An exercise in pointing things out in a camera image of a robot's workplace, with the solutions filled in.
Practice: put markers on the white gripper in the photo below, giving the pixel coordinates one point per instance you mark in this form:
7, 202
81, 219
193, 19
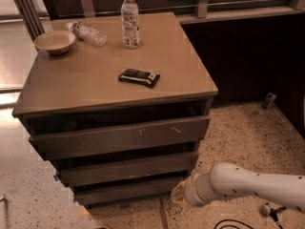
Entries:
190, 190

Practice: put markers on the drawer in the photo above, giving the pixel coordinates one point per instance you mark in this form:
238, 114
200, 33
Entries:
128, 169
127, 191
100, 141

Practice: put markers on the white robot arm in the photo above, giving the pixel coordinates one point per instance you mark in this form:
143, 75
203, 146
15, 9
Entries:
227, 181

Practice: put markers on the grey robot base leg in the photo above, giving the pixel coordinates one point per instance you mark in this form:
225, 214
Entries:
268, 211

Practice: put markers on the brown three-drawer cabinet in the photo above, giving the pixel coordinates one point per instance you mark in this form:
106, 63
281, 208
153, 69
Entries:
80, 90

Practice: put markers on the blue tape strip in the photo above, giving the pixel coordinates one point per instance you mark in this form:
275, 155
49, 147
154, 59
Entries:
56, 178

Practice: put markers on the small dark floor object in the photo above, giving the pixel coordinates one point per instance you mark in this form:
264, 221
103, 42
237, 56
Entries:
268, 101

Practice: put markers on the lying clear water bottle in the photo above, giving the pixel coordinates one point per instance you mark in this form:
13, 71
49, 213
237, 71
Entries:
87, 33

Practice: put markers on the upright clear water bottle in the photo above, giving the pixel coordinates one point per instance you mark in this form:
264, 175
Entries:
130, 24

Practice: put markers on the beige paper bowl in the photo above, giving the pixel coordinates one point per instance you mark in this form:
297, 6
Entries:
55, 42

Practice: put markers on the metal railing frame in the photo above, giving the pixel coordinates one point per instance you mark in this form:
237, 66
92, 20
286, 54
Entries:
178, 0

